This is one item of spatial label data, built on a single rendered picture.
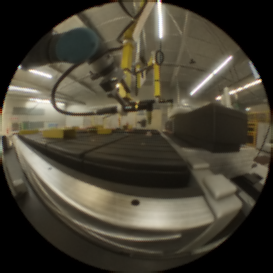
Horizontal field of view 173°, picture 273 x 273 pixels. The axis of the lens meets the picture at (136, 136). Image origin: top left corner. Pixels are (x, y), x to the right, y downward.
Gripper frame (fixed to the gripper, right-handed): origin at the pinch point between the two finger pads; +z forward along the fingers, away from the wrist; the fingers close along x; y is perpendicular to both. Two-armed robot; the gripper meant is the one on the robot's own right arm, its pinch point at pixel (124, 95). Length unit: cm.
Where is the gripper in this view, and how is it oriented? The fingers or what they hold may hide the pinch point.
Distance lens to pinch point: 45.7
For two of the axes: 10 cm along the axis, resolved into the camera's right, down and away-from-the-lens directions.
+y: 8.9, 0.7, -4.4
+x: 2.4, -9.1, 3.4
